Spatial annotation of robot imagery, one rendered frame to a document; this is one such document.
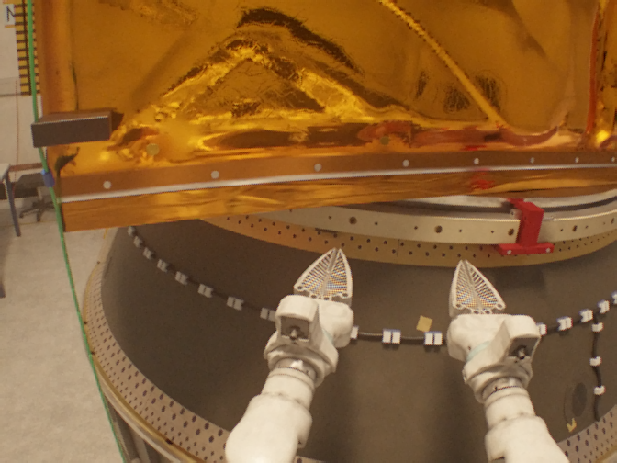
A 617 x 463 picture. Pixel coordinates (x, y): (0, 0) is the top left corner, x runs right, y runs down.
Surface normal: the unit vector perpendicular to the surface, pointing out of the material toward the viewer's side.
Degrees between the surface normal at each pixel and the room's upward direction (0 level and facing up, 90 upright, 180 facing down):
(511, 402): 20
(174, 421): 43
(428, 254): 61
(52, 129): 90
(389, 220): 90
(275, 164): 91
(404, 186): 90
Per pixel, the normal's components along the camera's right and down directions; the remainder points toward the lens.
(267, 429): 0.06, -0.90
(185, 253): -0.55, -0.17
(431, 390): -0.02, -0.07
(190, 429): -0.32, -0.44
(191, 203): 0.33, 0.39
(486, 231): 0.04, 0.41
